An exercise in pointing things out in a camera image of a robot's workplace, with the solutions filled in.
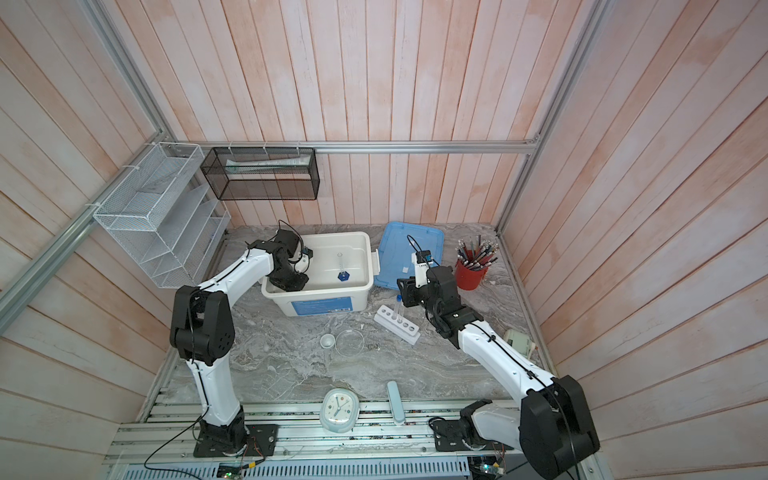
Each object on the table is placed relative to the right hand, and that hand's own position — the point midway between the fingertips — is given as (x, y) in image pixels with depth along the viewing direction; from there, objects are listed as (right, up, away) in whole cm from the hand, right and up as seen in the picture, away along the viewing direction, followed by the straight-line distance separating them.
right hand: (404, 278), depth 84 cm
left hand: (-34, -5, +10) cm, 36 cm away
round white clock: (-18, -34, -8) cm, 39 cm away
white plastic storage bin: (-23, -5, 0) cm, 23 cm away
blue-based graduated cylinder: (-20, 0, +21) cm, 29 cm away
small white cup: (-23, -20, +6) cm, 31 cm away
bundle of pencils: (+26, +7, +14) cm, 30 cm away
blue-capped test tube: (-2, -8, +1) cm, 8 cm away
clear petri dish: (-16, -21, +7) cm, 27 cm away
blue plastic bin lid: (+1, +13, +35) cm, 37 cm away
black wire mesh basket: (-49, +37, +22) cm, 65 cm away
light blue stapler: (-2, -33, -8) cm, 35 cm away
